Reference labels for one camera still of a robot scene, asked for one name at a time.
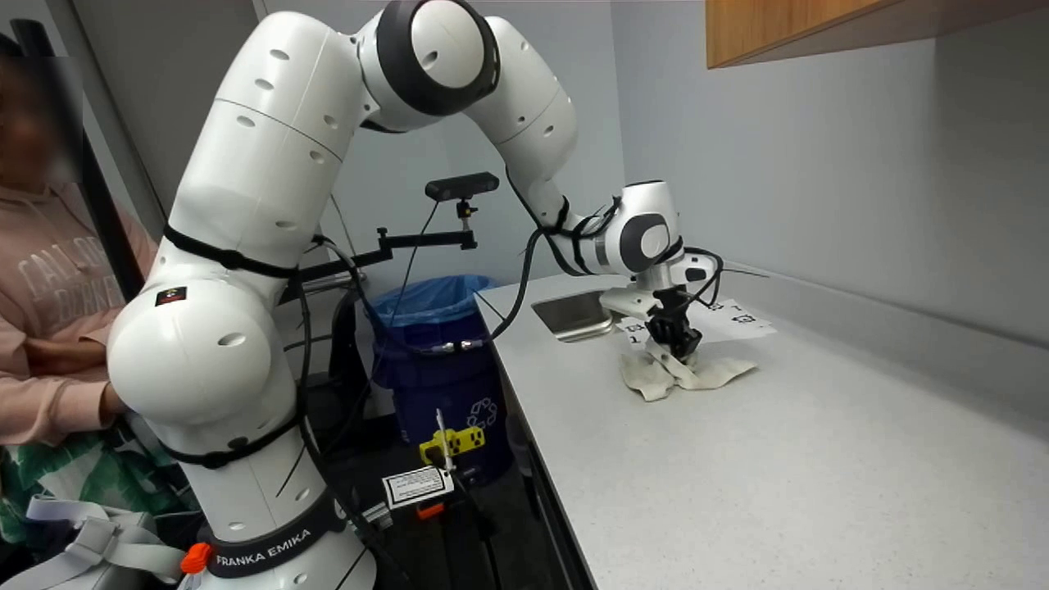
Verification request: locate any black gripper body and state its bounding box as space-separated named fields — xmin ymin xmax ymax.
xmin=645 ymin=281 xmax=706 ymax=334

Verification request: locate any cream cloth towel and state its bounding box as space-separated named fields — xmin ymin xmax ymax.
xmin=621 ymin=326 xmax=762 ymax=404

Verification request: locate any white printed paper sheet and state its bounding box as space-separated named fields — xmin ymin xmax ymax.
xmin=697 ymin=297 xmax=779 ymax=345

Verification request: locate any dark flat tray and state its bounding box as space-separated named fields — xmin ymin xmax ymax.
xmin=531 ymin=290 xmax=621 ymax=345

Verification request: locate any blue trash bin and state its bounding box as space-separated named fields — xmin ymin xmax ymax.
xmin=363 ymin=272 xmax=517 ymax=490

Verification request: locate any yellow clamp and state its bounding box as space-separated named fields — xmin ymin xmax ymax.
xmin=415 ymin=405 xmax=487 ymax=474

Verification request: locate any white label tag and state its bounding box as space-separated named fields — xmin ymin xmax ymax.
xmin=376 ymin=466 xmax=460 ymax=514

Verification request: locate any orange knob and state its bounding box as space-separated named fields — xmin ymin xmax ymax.
xmin=176 ymin=537 xmax=213 ymax=581

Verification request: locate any black diagonal pole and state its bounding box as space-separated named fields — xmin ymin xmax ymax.
xmin=77 ymin=118 xmax=157 ymax=281

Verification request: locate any person in pink shirt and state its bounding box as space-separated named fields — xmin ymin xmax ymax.
xmin=0 ymin=30 xmax=141 ymax=452

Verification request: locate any green patterned cloth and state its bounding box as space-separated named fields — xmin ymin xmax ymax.
xmin=0 ymin=437 xmax=208 ymax=528

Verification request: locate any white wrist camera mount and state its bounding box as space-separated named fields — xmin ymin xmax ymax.
xmin=598 ymin=251 xmax=723 ymax=330

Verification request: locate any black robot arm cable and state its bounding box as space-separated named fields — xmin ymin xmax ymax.
xmin=421 ymin=195 xmax=732 ymax=357

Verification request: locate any small black camera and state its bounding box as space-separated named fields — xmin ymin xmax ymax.
xmin=424 ymin=171 xmax=501 ymax=208

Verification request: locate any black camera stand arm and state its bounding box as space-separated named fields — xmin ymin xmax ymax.
xmin=293 ymin=198 xmax=483 ymax=290

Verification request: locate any wooden wall cabinet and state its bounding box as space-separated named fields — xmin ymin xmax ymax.
xmin=701 ymin=0 xmax=1049 ymax=72

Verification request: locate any grey strap cloth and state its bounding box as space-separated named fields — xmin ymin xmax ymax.
xmin=0 ymin=496 xmax=189 ymax=590

